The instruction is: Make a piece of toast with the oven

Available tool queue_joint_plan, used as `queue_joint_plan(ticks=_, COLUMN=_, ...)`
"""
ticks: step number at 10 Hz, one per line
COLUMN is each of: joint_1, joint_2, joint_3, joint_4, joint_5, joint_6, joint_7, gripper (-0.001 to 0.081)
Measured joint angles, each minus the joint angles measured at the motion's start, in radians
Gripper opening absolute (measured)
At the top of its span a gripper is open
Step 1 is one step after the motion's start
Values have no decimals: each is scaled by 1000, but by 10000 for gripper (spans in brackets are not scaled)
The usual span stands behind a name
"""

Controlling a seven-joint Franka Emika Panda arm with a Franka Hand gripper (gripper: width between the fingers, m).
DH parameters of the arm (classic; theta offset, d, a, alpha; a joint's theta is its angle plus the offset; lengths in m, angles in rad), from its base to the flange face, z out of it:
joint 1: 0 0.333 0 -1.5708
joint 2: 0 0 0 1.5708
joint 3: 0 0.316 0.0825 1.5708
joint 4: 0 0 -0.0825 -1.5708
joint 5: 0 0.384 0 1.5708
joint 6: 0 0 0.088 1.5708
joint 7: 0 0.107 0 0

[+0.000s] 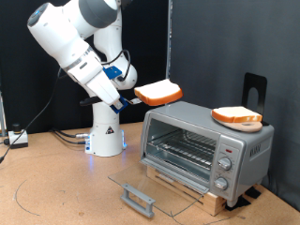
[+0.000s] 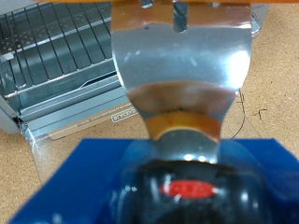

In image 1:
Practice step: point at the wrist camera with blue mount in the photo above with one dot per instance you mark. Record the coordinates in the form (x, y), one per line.
(112, 72)

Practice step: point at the black foam pad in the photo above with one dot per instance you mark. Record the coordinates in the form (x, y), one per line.
(253, 192)
(239, 202)

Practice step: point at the vertical metal pole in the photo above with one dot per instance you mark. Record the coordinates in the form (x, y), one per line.
(169, 37)

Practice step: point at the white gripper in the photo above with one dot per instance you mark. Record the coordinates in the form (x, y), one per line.
(101, 86)

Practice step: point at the silver toaster oven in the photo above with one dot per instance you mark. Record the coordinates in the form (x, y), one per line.
(250, 146)

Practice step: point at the white power box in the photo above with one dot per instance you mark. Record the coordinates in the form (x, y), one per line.
(18, 139)

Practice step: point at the white bread slice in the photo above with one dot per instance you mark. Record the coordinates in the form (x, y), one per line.
(159, 92)
(237, 114)

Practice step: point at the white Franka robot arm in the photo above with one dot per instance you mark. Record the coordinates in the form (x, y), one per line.
(104, 131)

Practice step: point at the black curtain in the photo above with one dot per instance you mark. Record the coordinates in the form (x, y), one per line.
(31, 93)

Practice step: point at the slotted wooden block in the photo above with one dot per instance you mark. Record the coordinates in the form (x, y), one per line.
(215, 203)

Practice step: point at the grey curtain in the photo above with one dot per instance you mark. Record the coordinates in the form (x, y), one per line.
(234, 37)

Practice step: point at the black metal bookend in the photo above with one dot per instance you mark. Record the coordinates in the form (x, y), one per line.
(254, 81)

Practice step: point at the silver oven knob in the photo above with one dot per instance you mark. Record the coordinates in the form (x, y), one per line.
(225, 163)
(221, 183)

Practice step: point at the metal frame bar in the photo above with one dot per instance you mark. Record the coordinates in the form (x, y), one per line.
(2, 115)

